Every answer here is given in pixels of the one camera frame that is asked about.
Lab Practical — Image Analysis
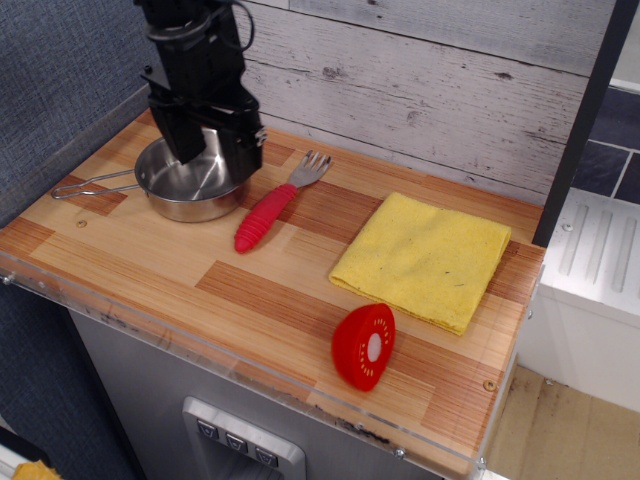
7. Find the grey toy cabinet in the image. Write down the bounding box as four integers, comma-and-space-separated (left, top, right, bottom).
71, 313, 434, 479

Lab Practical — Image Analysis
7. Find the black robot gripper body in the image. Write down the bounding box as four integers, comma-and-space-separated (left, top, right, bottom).
145, 29, 259, 129

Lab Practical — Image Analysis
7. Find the right dark frame post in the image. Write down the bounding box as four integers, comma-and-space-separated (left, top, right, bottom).
532, 0, 639, 247

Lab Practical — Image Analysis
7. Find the silver button panel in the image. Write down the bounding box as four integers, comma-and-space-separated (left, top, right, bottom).
182, 396, 307, 479

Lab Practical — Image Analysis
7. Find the clear acrylic edge guard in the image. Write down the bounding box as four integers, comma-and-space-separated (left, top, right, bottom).
1, 253, 488, 479

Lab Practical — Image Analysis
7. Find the red plastic tomato half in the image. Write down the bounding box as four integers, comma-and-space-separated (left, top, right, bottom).
331, 303, 396, 392

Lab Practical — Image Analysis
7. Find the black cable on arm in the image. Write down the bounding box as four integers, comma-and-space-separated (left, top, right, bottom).
219, 0, 256, 54

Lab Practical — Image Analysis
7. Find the white ribbed cabinet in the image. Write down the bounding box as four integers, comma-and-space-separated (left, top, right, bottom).
517, 189, 639, 411

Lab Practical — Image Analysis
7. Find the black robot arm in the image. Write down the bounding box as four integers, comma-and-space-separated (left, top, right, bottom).
139, 1, 266, 184

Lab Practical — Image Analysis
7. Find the yellow cloth napkin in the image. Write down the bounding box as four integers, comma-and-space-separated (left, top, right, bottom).
329, 192, 511, 336

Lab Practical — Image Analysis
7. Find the small steel pot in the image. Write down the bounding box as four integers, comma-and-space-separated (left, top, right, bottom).
51, 128, 249, 223

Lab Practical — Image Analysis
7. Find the yellow object bottom left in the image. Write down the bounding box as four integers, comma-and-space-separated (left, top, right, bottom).
11, 461, 62, 480

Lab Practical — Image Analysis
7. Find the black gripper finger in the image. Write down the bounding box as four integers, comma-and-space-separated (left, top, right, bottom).
215, 117, 263, 183
151, 103, 206, 164

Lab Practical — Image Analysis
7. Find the red handled fork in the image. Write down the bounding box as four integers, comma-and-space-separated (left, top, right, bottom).
234, 151, 331, 254

